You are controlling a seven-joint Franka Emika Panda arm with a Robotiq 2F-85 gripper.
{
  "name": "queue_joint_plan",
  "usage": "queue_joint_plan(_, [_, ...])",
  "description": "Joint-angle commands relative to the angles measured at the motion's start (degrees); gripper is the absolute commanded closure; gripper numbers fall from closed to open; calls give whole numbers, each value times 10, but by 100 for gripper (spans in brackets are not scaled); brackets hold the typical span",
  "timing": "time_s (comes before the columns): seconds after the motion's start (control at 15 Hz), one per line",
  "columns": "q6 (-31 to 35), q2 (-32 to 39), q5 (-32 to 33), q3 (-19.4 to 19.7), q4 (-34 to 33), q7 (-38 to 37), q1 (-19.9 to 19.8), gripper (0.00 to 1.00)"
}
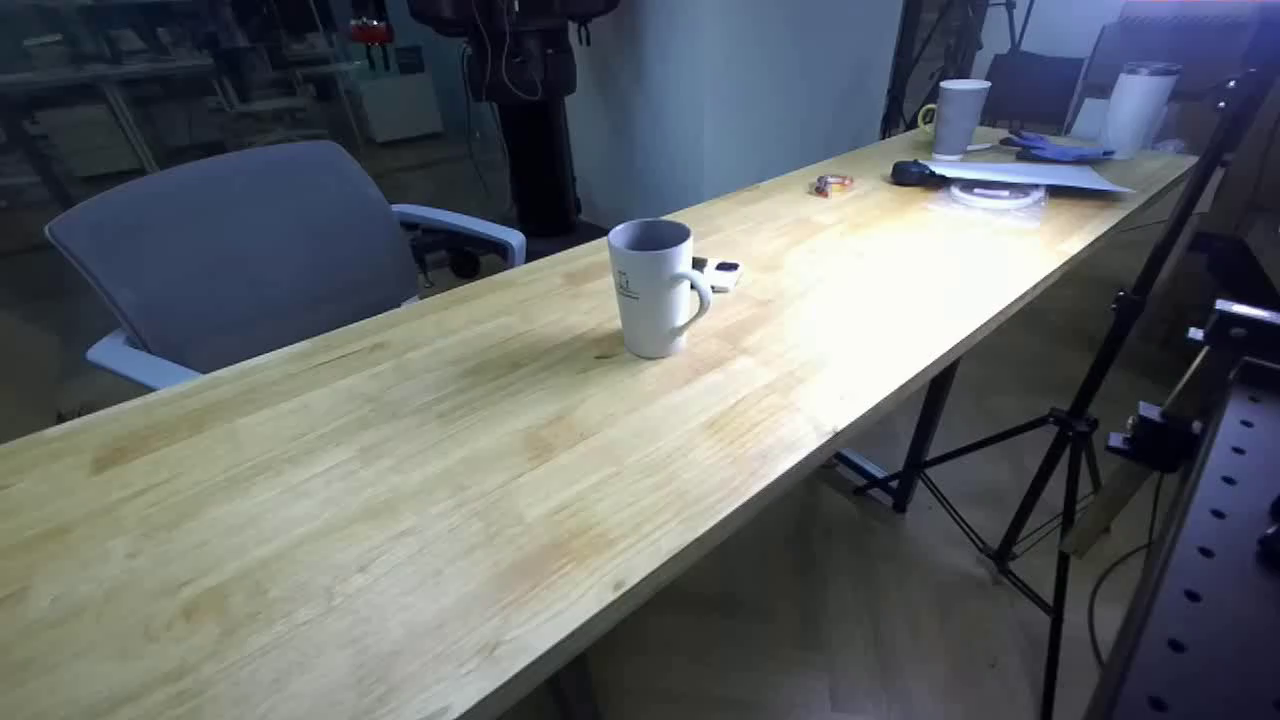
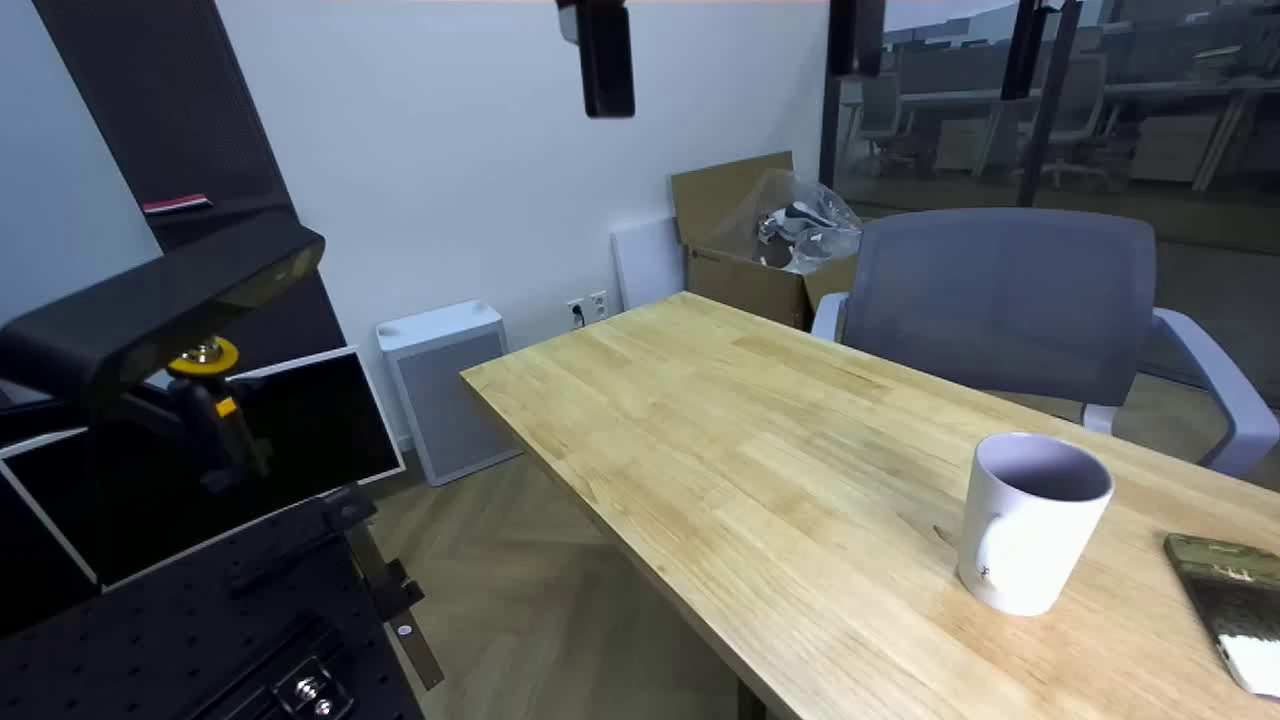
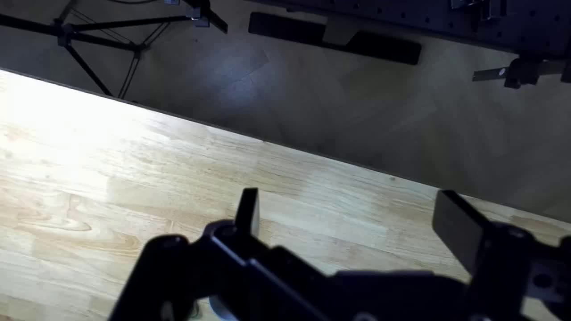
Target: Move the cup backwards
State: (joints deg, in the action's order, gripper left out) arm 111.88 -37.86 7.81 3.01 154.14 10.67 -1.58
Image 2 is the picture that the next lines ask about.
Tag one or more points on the white ceramic mug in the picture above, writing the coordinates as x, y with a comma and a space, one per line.
1030, 515

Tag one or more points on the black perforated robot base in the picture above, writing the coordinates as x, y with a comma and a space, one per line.
292, 619

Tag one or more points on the open cardboard box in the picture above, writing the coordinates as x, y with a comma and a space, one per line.
763, 239

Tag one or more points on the white air purifier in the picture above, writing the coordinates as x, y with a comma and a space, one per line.
425, 354

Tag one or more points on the grey office chair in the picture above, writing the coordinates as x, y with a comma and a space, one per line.
1036, 300

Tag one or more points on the dark smartphone on table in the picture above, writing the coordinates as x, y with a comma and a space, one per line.
1232, 593

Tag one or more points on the white board leaning on wall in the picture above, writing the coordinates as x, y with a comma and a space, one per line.
650, 261

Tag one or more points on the black stereo camera on stand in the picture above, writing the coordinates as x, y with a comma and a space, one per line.
113, 335

